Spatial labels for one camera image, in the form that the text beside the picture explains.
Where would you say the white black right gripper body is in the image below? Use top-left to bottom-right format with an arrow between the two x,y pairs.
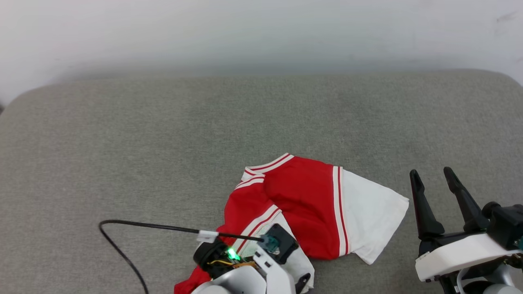
416,233 -> 521,282

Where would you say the red and white shirt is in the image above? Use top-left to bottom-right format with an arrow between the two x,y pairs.
174,153 -> 409,294

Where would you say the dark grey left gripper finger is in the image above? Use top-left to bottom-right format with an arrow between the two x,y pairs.
296,272 -> 311,293

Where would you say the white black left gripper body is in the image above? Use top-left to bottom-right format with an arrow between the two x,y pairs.
194,240 -> 297,294

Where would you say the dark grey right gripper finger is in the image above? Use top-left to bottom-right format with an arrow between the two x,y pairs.
410,169 -> 445,241
444,166 -> 489,233

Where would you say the thin black cable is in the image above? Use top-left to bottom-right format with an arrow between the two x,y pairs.
99,220 -> 264,294

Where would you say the teal cable connector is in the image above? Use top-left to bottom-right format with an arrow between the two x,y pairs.
261,235 -> 280,252

